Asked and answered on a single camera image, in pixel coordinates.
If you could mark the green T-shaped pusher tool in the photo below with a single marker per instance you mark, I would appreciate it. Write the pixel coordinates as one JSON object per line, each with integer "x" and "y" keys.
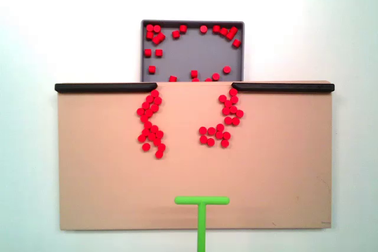
{"x": 202, "y": 222}

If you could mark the grey plastic tray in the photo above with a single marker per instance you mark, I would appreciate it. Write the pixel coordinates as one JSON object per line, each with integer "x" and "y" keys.
{"x": 192, "y": 51}

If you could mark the beige rectangular board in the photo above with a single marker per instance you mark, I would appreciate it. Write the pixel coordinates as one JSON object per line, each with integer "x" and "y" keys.
{"x": 265, "y": 160}

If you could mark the black foam rail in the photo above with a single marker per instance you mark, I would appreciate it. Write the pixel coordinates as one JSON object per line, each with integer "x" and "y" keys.
{"x": 283, "y": 87}
{"x": 103, "y": 87}

